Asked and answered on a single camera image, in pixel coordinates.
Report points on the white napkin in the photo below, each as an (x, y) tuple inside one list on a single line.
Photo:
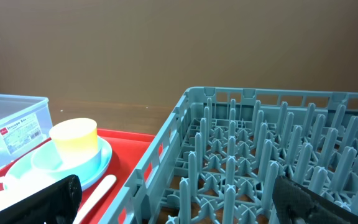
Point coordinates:
[(10, 196)]

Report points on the grey-blue dishwasher rack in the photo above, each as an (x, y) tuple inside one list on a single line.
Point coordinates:
[(217, 156)]

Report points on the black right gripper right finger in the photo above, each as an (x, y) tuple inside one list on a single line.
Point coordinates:
[(292, 200)]

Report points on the light blue bowl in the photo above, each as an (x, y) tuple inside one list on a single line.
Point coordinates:
[(47, 161)]

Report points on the red plastic tray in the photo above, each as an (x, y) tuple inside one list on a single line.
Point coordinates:
[(127, 150)]

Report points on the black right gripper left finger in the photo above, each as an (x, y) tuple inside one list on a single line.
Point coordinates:
[(57, 203)]

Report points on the white plastic spoon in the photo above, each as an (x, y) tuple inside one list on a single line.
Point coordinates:
[(102, 188)]

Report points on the light blue plate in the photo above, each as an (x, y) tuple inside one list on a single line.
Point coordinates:
[(27, 176)]

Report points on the clear plastic storage box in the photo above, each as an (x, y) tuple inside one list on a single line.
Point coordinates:
[(25, 122)]

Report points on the yellow plastic cup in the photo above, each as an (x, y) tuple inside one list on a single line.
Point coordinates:
[(75, 139)]

